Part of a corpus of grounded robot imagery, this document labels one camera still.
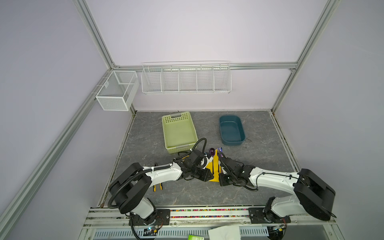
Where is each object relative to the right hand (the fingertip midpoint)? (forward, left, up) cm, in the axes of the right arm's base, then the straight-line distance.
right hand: (219, 180), depth 85 cm
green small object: (-26, +15, +2) cm, 30 cm away
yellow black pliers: (-4, +37, +1) cm, 37 cm away
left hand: (-1, +4, +5) cm, 7 cm away
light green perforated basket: (+36, +26, -2) cm, 45 cm away
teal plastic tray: (+38, -13, -3) cm, 41 cm away
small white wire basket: (+55, +69, +22) cm, 91 cm away
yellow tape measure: (+3, +18, +22) cm, 29 cm away
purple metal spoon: (+18, +3, +1) cm, 18 cm away
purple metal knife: (+19, -3, +1) cm, 19 cm away
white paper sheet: (-25, -1, +8) cm, 26 cm away
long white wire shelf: (+58, +20, +32) cm, 69 cm away
